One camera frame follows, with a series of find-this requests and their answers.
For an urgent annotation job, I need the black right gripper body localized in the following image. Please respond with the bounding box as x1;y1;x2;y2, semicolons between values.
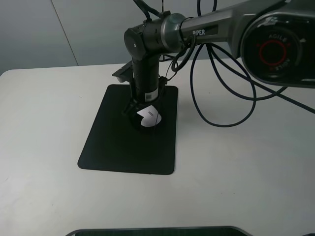
122;76;168;116

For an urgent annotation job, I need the white computer mouse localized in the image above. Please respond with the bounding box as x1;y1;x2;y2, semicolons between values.
137;105;162;128

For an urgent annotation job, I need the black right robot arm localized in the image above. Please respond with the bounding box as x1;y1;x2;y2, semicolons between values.
121;0;315;113

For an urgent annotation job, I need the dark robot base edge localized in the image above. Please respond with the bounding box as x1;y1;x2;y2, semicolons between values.
68;226;250;236

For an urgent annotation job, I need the black mouse pad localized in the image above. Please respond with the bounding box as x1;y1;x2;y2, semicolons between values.
77;85;178;175

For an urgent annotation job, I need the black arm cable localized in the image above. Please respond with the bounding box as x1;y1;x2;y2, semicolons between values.
132;0;315;128

